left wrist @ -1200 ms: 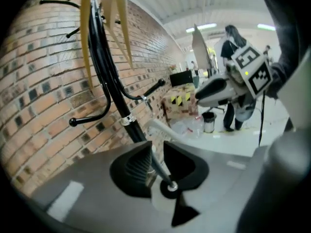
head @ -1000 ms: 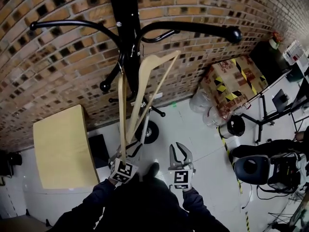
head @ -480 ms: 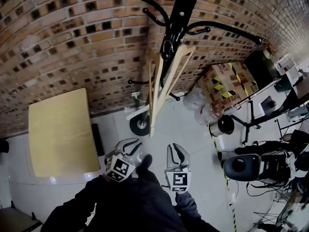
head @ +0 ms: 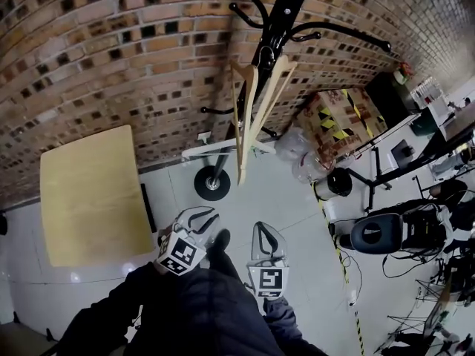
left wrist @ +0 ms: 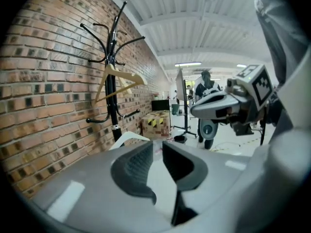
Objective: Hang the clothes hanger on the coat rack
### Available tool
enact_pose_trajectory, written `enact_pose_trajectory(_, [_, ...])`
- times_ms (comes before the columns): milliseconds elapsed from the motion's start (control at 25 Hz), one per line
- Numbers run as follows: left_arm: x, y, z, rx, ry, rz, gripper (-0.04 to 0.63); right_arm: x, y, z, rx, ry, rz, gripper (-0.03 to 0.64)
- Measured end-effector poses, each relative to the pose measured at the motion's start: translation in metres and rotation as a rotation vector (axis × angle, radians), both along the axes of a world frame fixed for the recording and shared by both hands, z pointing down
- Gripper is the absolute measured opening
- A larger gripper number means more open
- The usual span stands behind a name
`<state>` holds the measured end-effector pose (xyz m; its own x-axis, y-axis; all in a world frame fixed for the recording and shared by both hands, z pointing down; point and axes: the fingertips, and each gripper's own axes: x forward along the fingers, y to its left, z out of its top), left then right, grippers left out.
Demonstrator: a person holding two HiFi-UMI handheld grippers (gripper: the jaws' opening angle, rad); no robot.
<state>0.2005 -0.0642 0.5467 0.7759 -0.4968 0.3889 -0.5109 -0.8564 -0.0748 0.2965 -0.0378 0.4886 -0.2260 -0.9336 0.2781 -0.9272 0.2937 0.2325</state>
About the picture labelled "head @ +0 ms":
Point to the person's left forearm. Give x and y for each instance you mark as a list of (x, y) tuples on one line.
[(104, 310)]

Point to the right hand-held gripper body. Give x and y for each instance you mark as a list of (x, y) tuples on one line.
[(269, 280)]

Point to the white plastic hanger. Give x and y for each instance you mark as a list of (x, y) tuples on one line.
[(200, 150)]

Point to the small flower pot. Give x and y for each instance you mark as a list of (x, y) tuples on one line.
[(401, 74)]

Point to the light wooden table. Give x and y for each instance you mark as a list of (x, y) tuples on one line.
[(92, 195)]

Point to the white wall socket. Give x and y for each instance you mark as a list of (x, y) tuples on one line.
[(204, 137)]

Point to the person's black shoe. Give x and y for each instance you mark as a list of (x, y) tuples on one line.
[(220, 241)]

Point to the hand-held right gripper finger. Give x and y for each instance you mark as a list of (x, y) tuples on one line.
[(281, 248), (257, 247)]

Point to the trash can with black liner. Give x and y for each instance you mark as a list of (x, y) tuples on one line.
[(335, 182)]

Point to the black tripod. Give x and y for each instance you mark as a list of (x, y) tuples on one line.
[(412, 321)]

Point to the black coat rack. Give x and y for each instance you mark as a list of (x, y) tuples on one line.
[(282, 17)]

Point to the black cabinet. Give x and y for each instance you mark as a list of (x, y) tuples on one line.
[(389, 98)]

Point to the clear plastic bags pile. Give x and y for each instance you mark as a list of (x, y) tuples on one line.
[(304, 158)]

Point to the person's right forearm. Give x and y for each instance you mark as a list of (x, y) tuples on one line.
[(282, 317)]

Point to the cardboard box with striped tape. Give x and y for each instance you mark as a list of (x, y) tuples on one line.
[(334, 124)]

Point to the green bin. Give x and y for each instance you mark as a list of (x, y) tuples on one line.
[(423, 124)]

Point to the white low shelf unit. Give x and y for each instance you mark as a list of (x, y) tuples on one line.
[(434, 98)]

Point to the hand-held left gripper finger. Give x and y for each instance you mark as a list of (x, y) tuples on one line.
[(208, 232), (185, 219)]

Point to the person's clothed body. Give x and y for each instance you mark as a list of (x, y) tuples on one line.
[(208, 302)]

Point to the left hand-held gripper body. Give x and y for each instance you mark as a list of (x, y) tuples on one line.
[(180, 254)]

